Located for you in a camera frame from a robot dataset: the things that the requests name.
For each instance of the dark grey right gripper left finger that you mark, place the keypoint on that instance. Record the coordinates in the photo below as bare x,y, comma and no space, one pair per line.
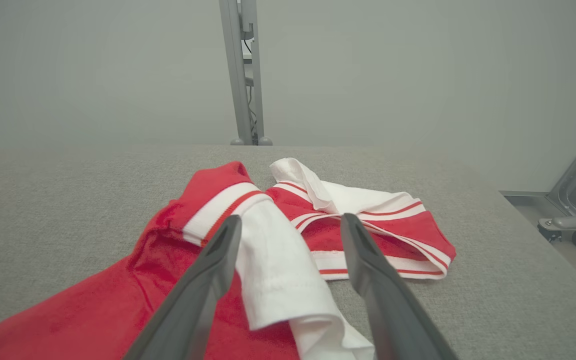
193,300

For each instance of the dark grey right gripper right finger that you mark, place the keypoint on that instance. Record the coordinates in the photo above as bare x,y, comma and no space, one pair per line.
393,310

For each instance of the red white basketball jersey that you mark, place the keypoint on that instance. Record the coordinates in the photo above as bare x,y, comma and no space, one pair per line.
108,305

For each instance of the grey metal stand with caster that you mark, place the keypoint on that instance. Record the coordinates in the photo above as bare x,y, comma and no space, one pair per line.
575,200

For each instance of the dark grey wall base rail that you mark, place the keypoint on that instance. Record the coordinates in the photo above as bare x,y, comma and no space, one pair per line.
523,196

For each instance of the grey metal partition post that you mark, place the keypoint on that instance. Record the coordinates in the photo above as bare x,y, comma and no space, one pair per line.
240,90

